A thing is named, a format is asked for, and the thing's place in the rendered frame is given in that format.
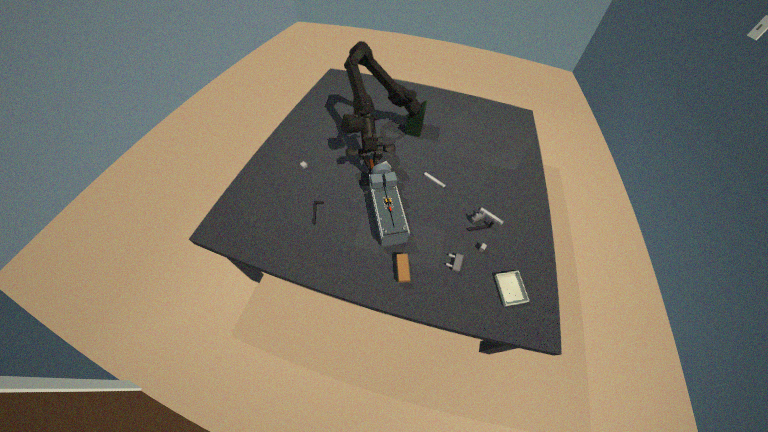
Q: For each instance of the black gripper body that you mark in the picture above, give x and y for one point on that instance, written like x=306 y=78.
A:
x=353 y=151

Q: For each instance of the tan rectangular block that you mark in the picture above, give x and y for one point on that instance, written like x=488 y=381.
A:
x=403 y=268

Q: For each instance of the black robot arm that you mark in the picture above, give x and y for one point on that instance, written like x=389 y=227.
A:
x=362 y=54

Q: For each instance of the cream open tray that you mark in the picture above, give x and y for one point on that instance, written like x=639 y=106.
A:
x=511 y=288

